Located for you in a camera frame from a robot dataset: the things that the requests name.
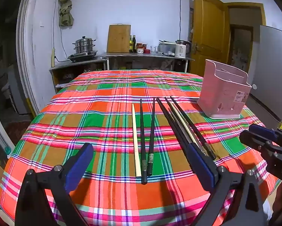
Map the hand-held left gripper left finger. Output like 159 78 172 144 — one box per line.
15 142 94 226

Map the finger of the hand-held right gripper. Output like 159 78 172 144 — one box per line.
239 131 276 155
248 123 280 144

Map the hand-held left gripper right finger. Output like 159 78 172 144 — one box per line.
187 144 266 226

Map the dark brown chopstick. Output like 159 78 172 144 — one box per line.
168 108 207 155

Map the wooden and metal chopstick pair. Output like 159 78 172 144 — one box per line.
171 103 204 153

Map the pink utensil basket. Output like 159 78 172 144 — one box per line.
197 59 252 119

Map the light bamboo chopstick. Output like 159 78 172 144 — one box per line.
132 104 142 177

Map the plaid tablecloth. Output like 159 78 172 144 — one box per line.
0 69 281 226

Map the grey refrigerator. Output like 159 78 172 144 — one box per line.
250 25 282 123

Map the low steel cabinet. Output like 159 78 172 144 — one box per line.
49 60 108 94

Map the black stove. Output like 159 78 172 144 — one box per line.
68 50 98 63

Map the white electric kettle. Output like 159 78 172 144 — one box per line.
176 40 192 54
175 44 187 58

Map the yellow wooden door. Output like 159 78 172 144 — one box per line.
193 0 231 77

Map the white storage container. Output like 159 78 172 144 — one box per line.
158 41 177 55

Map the stainless steel steamer pot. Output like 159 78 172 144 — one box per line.
72 36 96 53

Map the wooden cutting board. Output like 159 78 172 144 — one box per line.
107 24 131 53

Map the olive green hanging cloth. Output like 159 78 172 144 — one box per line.
58 0 75 28

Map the wooden door frame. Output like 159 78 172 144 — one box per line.
223 2 267 76

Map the blue wall cable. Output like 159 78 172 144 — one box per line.
178 0 182 41

